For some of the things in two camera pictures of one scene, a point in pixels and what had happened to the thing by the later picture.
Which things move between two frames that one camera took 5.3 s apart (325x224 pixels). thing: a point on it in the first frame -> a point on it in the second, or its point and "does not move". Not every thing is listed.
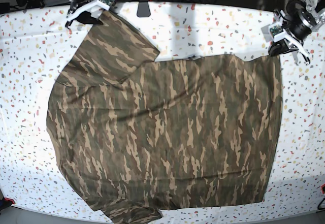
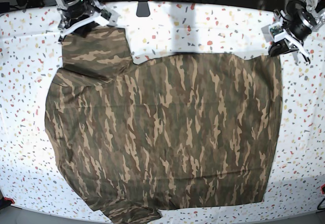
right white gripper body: (284, 35) does not move
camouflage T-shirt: (131, 136) does not move
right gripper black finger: (280, 46) does not move
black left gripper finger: (85, 18) -> (84, 30)
